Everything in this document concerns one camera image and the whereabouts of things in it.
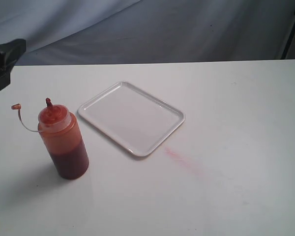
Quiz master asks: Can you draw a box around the red sauce squeeze bottle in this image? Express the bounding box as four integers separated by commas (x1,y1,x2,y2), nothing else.
11,98,89,180

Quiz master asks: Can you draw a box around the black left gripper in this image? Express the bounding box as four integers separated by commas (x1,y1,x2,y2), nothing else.
0,39,27,91

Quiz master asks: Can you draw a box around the white rectangular plastic tray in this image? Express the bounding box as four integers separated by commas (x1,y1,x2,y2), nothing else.
78,81,185,158

